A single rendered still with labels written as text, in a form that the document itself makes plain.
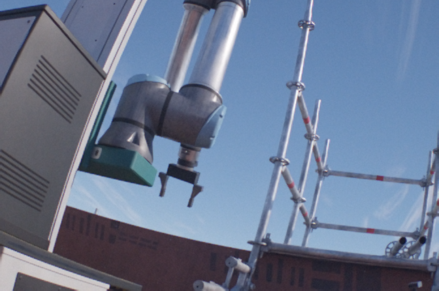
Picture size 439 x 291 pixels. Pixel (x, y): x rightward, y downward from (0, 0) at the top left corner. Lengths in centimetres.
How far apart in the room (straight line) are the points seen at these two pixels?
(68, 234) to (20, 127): 226
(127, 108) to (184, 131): 19
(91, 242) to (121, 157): 179
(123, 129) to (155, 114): 11
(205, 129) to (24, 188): 64
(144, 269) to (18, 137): 195
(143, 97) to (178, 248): 149
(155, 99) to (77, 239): 190
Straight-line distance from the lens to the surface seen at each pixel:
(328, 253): 241
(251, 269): 243
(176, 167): 193
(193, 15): 183
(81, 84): 119
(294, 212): 327
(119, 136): 138
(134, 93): 145
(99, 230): 308
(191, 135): 143
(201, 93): 146
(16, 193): 104
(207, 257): 270
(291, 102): 277
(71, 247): 319
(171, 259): 278
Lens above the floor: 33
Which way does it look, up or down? 21 degrees up
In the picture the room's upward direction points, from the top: 17 degrees clockwise
